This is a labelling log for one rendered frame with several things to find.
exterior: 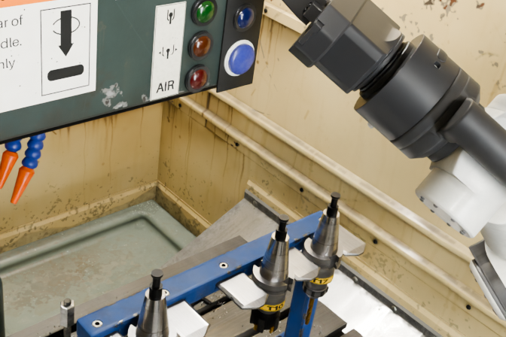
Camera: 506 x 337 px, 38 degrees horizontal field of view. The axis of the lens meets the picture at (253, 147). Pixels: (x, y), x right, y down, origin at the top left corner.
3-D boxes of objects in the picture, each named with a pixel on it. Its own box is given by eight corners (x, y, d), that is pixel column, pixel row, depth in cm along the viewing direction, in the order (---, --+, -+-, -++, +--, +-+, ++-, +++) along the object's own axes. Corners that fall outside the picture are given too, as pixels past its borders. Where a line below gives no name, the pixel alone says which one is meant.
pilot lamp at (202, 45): (211, 56, 65) (214, 33, 64) (192, 61, 64) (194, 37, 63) (208, 53, 66) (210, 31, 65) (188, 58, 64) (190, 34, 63)
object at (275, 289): (267, 265, 115) (269, 253, 114) (299, 284, 112) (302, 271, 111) (242, 284, 110) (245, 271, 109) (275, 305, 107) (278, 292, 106)
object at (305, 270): (325, 274, 114) (326, 270, 113) (301, 286, 110) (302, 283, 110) (294, 250, 118) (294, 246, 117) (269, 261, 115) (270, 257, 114)
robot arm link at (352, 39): (369, -45, 66) (465, 44, 67) (303, 29, 72) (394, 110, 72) (339, -7, 56) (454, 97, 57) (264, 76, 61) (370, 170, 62)
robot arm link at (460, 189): (438, 67, 69) (526, 146, 70) (364, 153, 69) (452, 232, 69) (484, 56, 58) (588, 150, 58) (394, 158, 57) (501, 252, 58)
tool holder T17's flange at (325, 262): (325, 244, 122) (328, 232, 120) (348, 265, 117) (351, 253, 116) (294, 253, 119) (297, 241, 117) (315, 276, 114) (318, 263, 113)
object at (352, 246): (370, 250, 120) (372, 246, 120) (349, 261, 117) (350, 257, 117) (339, 228, 125) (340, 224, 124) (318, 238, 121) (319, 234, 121)
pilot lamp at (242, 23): (254, 28, 67) (257, 5, 66) (236, 31, 66) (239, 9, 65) (250, 25, 68) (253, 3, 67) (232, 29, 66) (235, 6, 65)
